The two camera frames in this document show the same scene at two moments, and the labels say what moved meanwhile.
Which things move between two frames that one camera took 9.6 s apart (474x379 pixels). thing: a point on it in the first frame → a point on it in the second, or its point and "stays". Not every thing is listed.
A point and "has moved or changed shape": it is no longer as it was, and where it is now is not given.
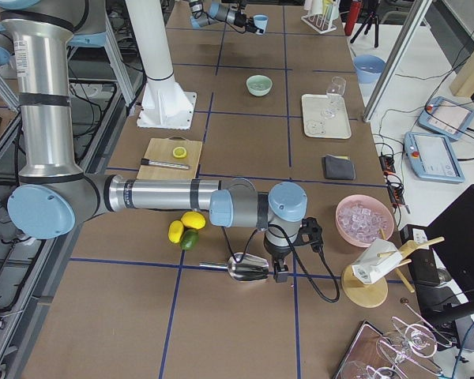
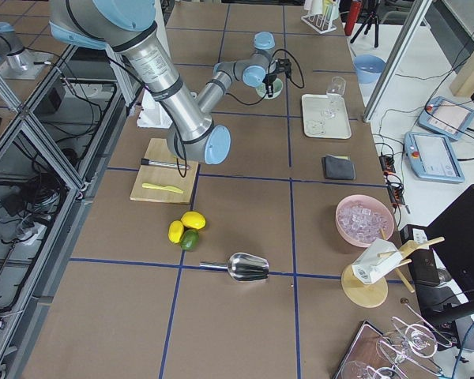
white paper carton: [375, 260] stays
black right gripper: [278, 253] → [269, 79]
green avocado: [189, 239] stays
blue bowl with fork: [368, 68] stays
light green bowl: [259, 85] has moved or changed shape
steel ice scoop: [250, 267] stays
